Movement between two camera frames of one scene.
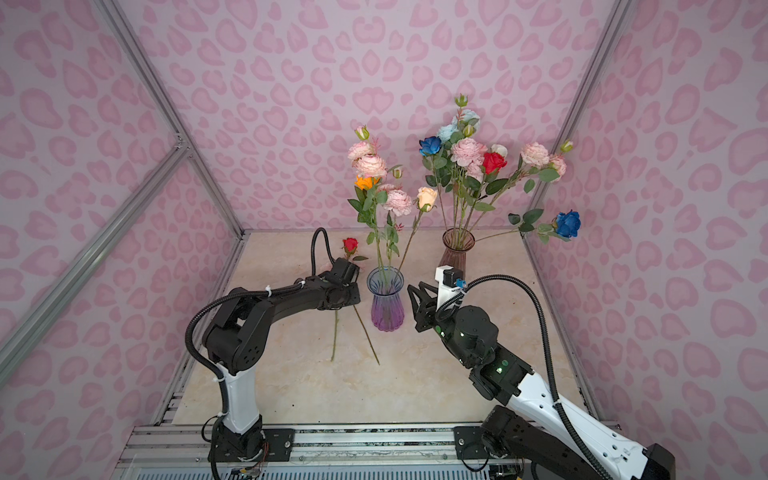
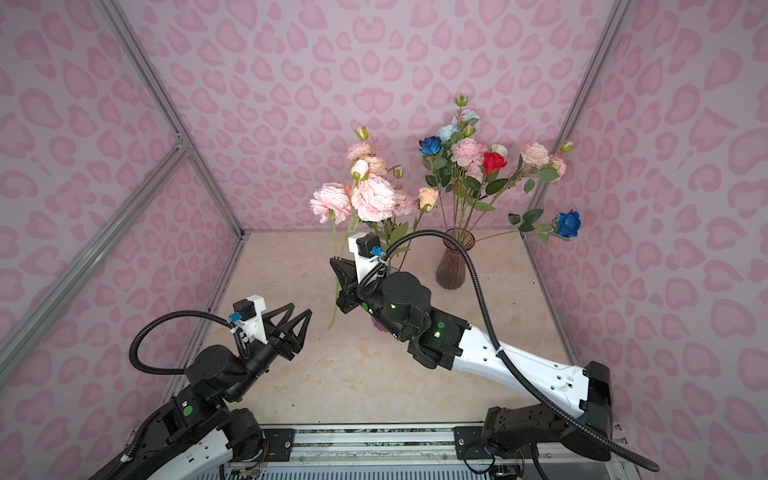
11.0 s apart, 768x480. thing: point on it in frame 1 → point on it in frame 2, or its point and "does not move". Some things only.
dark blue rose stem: [566, 226] does not move
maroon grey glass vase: [456, 242] does not move
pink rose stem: [535, 160] does not move
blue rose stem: [430, 146] does not move
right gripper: [429, 309] → [351, 291]
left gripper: [347, 274] → [271, 339]
